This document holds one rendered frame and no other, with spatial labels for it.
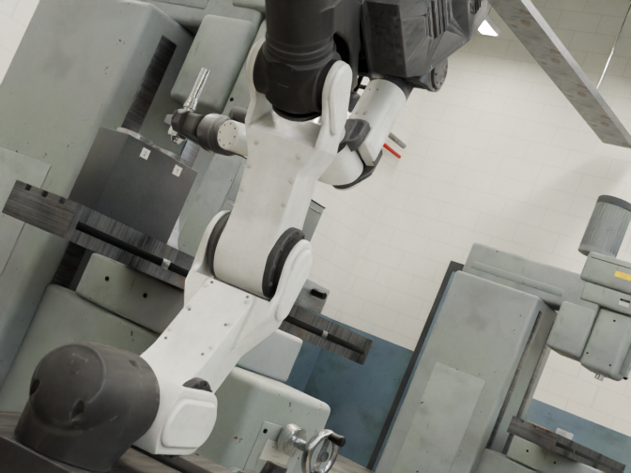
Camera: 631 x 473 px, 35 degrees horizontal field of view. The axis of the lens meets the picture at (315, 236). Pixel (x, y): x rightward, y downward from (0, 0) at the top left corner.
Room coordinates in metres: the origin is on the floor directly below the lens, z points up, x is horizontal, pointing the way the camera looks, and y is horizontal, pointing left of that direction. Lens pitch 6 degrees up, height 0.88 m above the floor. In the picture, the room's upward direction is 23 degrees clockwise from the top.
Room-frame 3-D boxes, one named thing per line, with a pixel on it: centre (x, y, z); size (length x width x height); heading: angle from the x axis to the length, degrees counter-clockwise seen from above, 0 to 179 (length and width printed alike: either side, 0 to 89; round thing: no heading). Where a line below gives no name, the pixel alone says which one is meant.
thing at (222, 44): (2.71, 0.37, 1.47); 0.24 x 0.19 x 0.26; 142
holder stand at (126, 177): (2.30, 0.43, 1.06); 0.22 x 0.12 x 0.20; 135
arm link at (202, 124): (2.27, 0.32, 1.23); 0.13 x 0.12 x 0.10; 138
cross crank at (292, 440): (2.28, -0.17, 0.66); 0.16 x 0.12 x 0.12; 52
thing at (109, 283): (2.59, 0.22, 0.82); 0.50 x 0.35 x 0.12; 52
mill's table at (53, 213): (2.63, 0.19, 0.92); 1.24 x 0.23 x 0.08; 142
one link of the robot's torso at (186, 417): (1.70, 0.16, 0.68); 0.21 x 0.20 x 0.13; 161
